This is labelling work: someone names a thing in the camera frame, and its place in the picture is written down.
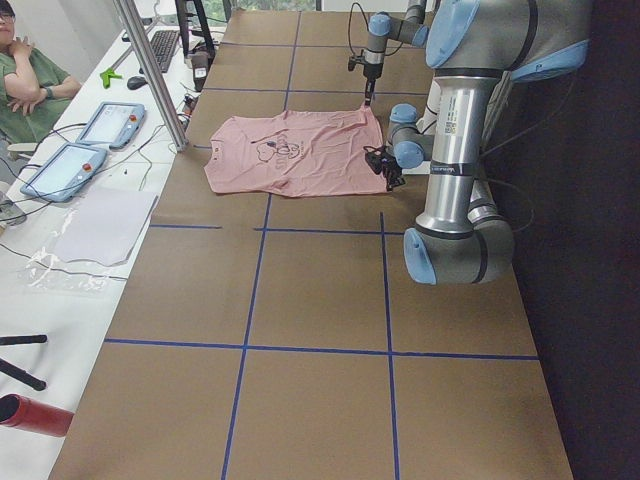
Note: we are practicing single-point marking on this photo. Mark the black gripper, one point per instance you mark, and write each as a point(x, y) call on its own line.
point(390, 171)
point(370, 73)

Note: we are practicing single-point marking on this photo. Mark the pink Snoopy t-shirt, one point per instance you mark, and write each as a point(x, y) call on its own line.
point(296, 154)

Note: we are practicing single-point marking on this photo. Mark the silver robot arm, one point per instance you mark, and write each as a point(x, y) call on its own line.
point(460, 238)
point(382, 28)

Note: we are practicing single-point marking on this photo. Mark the black electronics box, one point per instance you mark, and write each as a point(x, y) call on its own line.
point(200, 67)

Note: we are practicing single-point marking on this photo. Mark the black keyboard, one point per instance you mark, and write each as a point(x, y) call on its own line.
point(163, 44)

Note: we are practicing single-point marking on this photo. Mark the black computer mouse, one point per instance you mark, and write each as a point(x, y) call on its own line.
point(136, 82)

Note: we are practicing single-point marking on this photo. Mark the upper teach pendant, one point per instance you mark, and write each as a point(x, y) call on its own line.
point(113, 124)

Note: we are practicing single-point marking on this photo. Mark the teach pendant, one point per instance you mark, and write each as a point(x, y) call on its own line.
point(65, 173)
point(113, 124)

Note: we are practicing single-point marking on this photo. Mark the green plastic tool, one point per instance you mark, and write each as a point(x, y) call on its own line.
point(107, 76)

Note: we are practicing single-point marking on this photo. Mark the lower teach pendant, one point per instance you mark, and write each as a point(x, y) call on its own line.
point(65, 173)

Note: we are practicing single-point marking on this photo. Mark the seated person green shirt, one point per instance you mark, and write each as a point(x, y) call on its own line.
point(35, 92)

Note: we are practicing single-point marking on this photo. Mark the red cylinder bottle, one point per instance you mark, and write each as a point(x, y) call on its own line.
point(33, 416)

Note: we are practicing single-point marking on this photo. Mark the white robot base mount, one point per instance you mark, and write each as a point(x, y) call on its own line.
point(427, 123)

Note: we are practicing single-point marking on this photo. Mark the aluminium frame post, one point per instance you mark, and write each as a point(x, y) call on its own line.
point(129, 16)

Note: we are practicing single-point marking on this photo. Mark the black camera tripod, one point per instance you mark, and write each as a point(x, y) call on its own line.
point(21, 364)

